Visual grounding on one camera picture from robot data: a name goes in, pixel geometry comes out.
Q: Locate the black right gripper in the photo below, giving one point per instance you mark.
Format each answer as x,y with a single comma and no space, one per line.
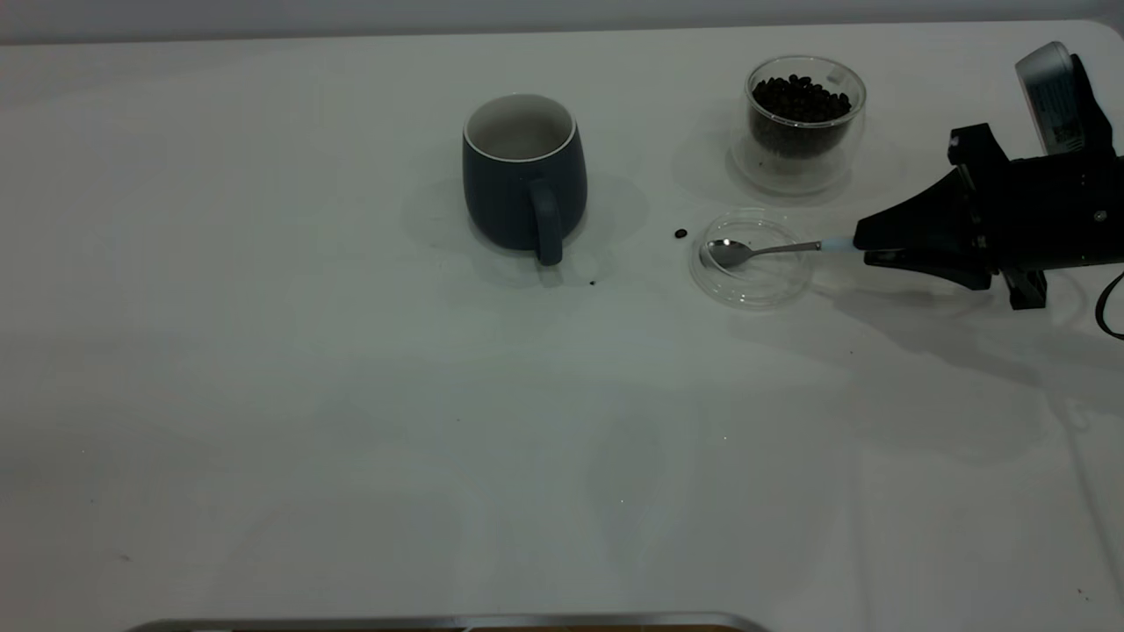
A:
1054,211

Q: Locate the dark blue-grey ceramic mug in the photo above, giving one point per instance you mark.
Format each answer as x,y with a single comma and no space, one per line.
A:
509,202

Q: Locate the double-walled glass cup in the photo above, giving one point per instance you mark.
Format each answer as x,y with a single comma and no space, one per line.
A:
795,175

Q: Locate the coffee beans heap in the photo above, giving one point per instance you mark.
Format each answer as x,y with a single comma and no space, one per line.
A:
801,110

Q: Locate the clear glass saucer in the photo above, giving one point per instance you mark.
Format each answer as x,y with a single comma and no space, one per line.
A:
751,290

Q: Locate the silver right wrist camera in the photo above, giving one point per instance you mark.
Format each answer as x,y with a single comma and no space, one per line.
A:
1049,96

